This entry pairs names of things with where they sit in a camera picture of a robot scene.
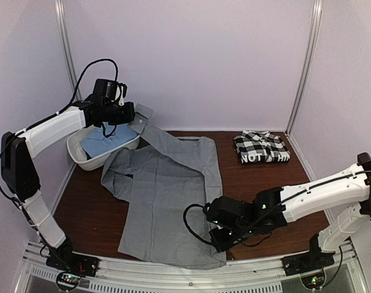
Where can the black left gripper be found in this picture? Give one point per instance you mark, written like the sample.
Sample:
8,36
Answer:
129,115

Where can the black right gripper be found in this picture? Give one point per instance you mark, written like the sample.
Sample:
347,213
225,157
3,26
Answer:
219,243

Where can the grey long sleeve shirt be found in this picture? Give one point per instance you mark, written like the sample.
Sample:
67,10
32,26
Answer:
162,183

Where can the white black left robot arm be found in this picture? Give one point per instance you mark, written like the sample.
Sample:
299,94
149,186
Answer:
18,150

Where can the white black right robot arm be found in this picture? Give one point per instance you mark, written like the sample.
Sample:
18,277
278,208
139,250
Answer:
279,206

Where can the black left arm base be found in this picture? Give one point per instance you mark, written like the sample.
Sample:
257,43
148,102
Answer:
68,261

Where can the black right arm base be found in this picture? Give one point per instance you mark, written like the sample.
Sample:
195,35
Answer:
306,262

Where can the light blue folded shirt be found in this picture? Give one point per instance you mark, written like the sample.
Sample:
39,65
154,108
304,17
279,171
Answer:
95,143

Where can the white plastic laundry basket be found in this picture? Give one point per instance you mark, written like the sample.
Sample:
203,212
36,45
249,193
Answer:
80,157

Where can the black white plaid folded shirt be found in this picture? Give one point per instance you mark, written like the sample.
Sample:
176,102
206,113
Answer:
260,147

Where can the right circuit board with leds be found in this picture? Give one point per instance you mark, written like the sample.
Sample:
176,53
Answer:
313,281

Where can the circuit board with leds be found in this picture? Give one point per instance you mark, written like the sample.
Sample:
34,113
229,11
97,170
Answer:
67,281
313,281

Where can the left circuit board with leds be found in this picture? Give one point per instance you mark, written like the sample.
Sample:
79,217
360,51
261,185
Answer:
67,281

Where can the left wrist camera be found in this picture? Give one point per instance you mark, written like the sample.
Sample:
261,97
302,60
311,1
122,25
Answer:
108,92

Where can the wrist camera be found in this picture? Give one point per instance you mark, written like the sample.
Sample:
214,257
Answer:
108,92
224,211

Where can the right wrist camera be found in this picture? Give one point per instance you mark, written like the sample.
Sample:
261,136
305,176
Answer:
224,211

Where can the aluminium front rail frame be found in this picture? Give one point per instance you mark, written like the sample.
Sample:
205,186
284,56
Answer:
253,275

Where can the silver left corner post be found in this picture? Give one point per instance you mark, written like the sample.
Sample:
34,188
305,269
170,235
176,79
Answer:
67,53

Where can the silver corner post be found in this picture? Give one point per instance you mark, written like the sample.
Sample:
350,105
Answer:
67,53
313,37

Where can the silver right corner post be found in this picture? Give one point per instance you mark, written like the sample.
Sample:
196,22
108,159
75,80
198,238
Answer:
313,37

